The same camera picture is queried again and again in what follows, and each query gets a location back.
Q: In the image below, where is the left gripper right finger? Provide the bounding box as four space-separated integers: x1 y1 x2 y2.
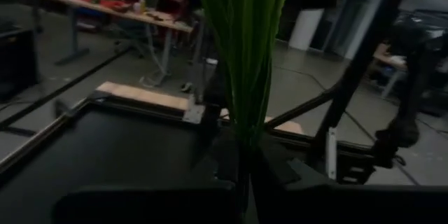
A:
253 136 305 190

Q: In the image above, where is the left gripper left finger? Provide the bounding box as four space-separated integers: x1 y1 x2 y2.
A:
191 129 250 190

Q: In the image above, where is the blue artificial flower bunch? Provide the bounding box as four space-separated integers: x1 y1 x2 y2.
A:
191 0 293 150

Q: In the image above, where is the grey corner plate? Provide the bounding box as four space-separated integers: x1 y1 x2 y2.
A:
182 101 207 125

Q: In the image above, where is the white pillar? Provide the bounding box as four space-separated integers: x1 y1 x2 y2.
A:
288 8 326 52

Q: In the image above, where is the small wooden table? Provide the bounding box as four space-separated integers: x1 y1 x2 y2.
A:
372 43 410 99

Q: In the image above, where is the long wooden table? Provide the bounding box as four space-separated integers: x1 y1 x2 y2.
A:
16 0 194 88

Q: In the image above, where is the black table clamp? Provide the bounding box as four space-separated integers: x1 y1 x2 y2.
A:
52 97 76 119

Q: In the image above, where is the black floor box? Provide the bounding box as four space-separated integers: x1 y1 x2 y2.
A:
0 24 40 95

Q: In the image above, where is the white angle bracket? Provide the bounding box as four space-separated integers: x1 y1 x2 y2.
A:
325 127 338 180

